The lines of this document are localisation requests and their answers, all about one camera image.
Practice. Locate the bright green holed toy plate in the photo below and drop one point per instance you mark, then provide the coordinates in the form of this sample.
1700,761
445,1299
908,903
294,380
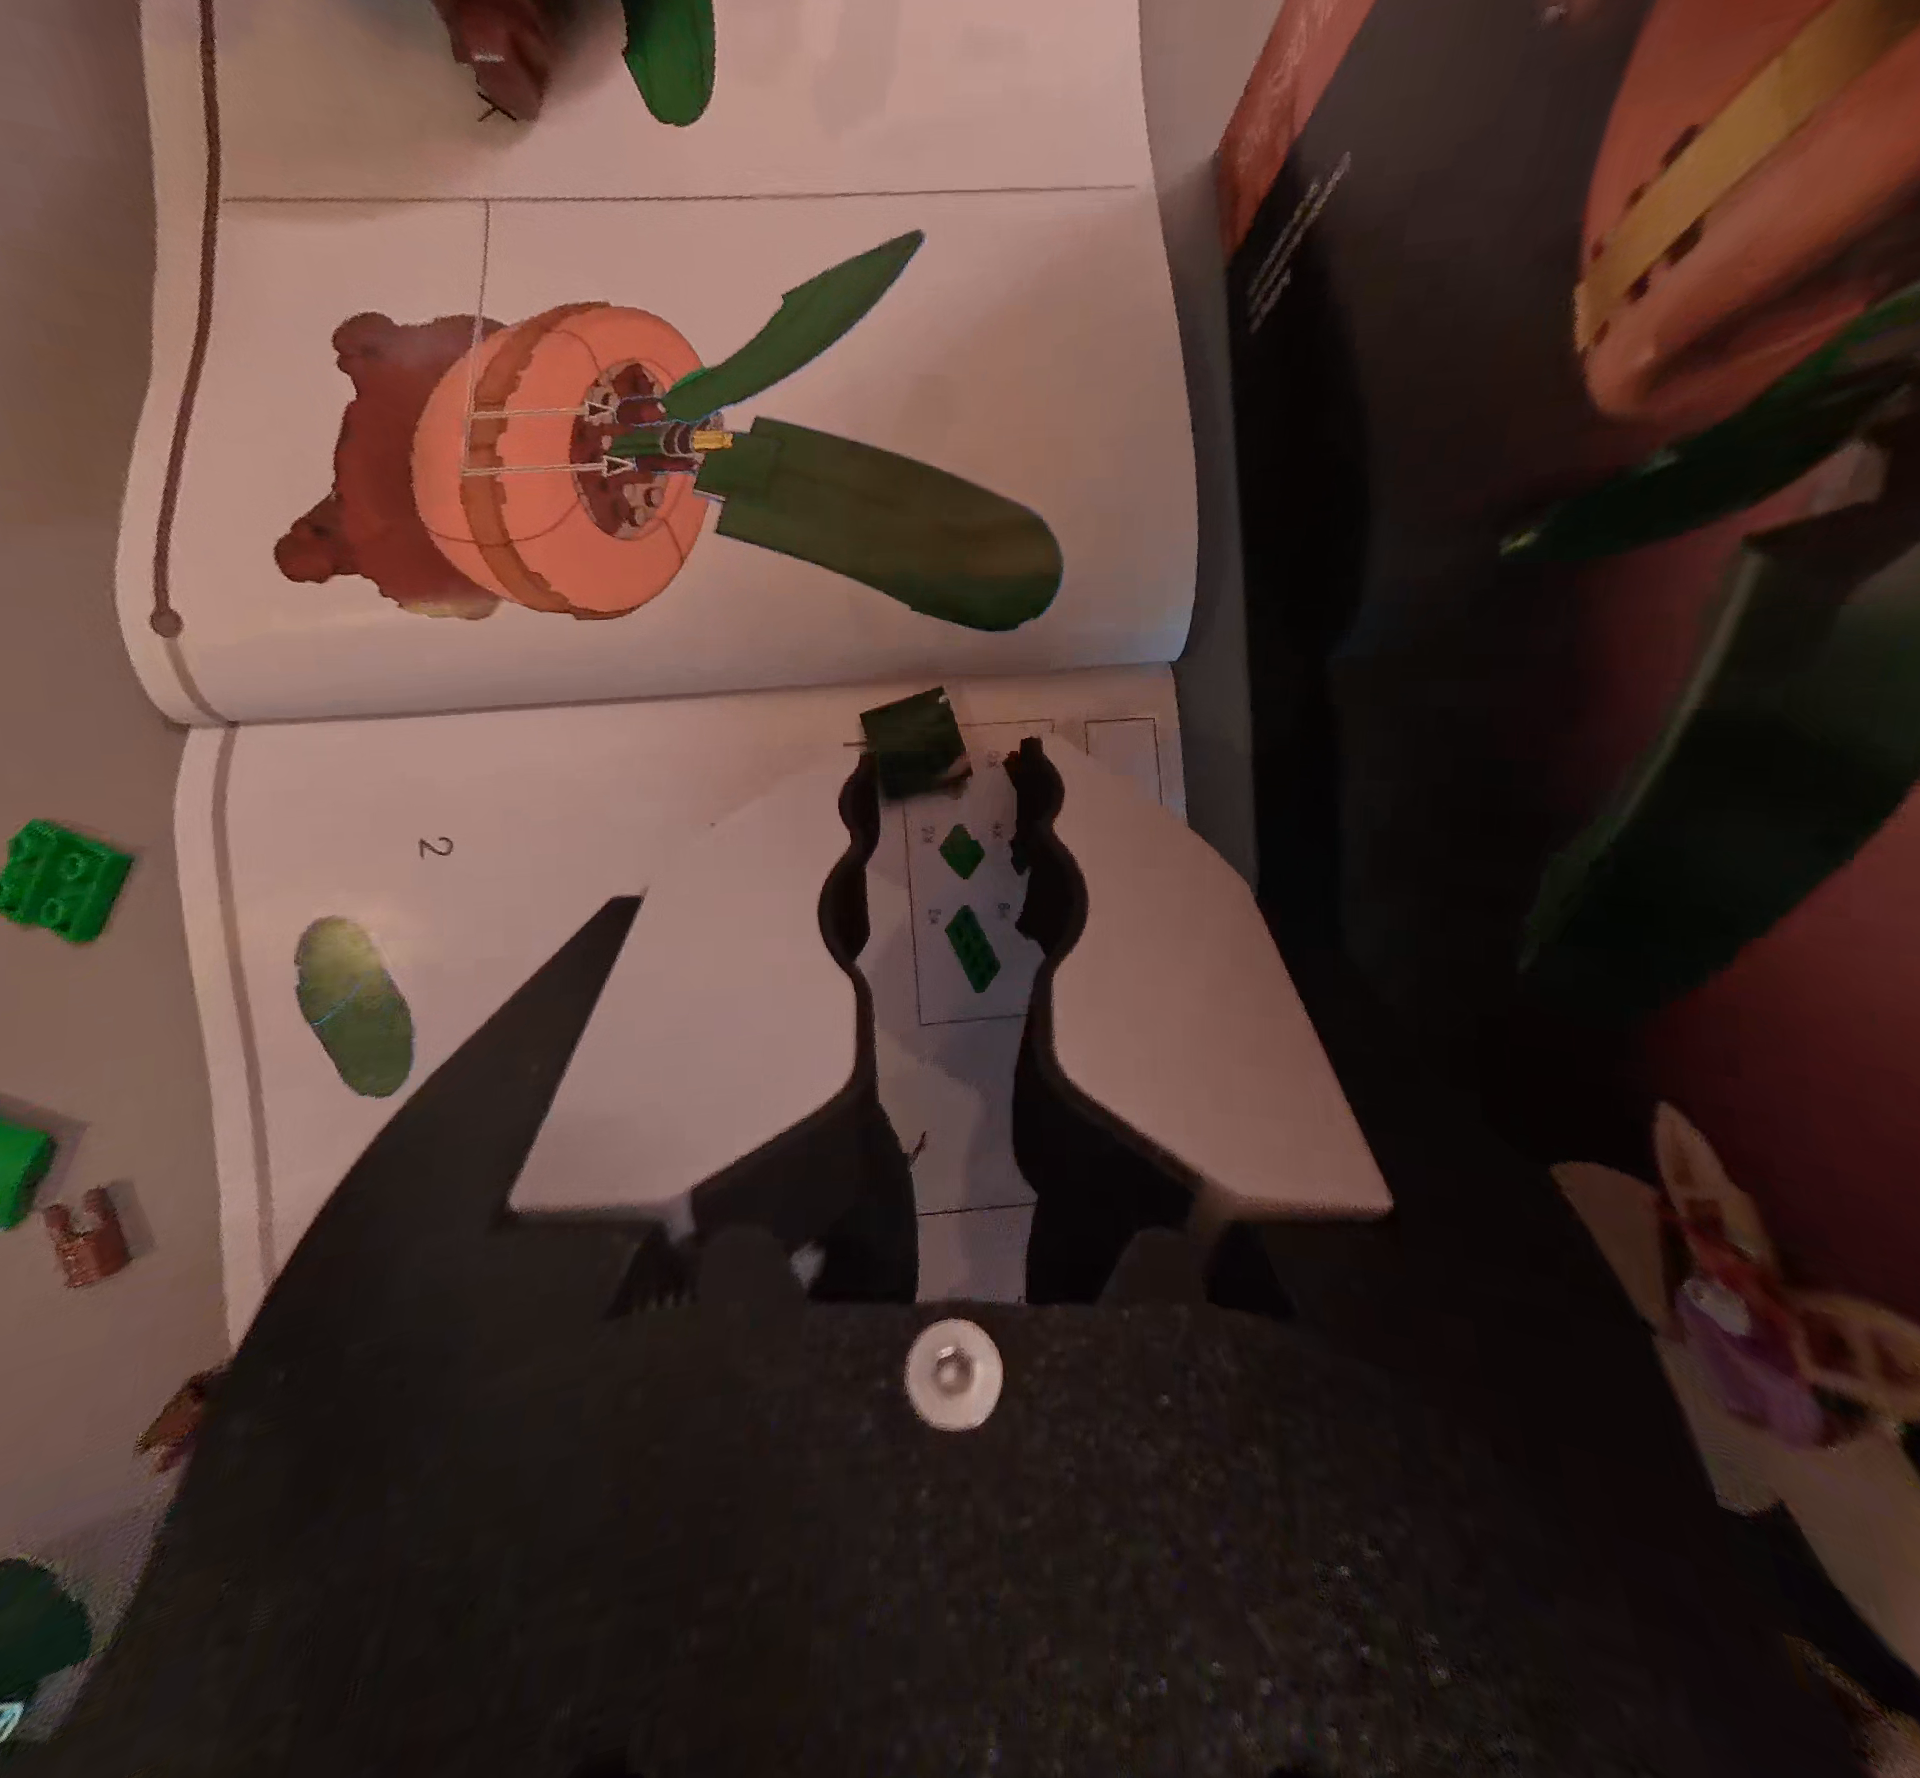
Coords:
63,877

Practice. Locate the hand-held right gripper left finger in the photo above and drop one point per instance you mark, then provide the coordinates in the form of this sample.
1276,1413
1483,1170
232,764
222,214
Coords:
719,1058

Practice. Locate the dark orchid print toy box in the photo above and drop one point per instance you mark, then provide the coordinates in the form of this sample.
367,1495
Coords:
1424,609

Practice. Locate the green toy slope brick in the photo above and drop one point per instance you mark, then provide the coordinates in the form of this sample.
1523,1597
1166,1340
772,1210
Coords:
22,1175

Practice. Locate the small brown toy piece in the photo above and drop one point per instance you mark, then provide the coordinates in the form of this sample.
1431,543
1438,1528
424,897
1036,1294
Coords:
180,1419
87,1235

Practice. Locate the dark green round toy leaf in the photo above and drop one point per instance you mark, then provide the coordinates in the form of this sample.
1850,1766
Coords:
42,1643

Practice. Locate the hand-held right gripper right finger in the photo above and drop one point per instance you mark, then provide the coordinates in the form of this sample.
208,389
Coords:
1200,1058

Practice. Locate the instruction booklet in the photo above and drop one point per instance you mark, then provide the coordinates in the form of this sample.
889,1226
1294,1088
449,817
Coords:
900,83

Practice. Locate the dark green toy brick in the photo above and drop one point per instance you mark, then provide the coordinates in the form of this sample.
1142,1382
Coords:
913,744

